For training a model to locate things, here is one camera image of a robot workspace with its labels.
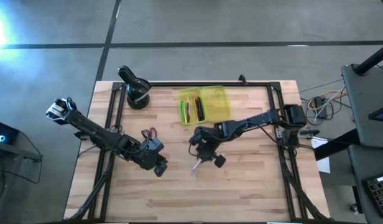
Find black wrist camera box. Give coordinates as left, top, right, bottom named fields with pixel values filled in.
left=188, top=126, right=208, bottom=146
left=147, top=138, right=165, bottom=154

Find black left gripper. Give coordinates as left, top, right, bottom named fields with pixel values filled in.
left=127, top=142, right=168, bottom=177

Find black keyboard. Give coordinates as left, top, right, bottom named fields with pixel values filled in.
left=361, top=174, right=383, bottom=219

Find purple pen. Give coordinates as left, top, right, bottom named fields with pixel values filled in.
left=190, top=157, right=202, bottom=175

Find black pen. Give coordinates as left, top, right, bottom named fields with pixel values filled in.
left=198, top=96, right=206, bottom=121
left=196, top=96, right=203, bottom=122

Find white paper sheet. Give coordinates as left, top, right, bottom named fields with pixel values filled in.
left=311, top=136, right=331, bottom=174

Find black pole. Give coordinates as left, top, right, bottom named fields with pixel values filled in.
left=354, top=42, right=383, bottom=76

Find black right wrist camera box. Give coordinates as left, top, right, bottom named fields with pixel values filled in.
left=188, top=126, right=208, bottom=146

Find black power brick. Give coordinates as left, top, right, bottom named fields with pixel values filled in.
left=312, top=96, right=328, bottom=119

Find black aluminium table frame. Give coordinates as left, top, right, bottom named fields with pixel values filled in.
left=65, top=81, right=335, bottom=224

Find dark tablet screen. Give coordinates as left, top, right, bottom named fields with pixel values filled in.
left=367, top=104, right=383, bottom=123

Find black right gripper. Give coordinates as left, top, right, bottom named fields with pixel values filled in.
left=196, top=130, right=227, bottom=169

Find black equipment with blue light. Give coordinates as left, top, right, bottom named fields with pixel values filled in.
left=0, top=119, right=43, bottom=163

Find yellow-green plastic supply box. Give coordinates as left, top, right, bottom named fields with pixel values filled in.
left=177, top=85, right=232, bottom=126

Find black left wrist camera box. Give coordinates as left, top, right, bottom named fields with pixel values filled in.
left=147, top=138, right=165, bottom=154

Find red-handled scissors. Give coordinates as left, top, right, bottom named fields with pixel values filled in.
left=141, top=126, right=157, bottom=140

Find grey side desk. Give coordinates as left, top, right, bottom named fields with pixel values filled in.
left=340, top=63, right=383, bottom=149
left=346, top=144, right=383, bottom=224

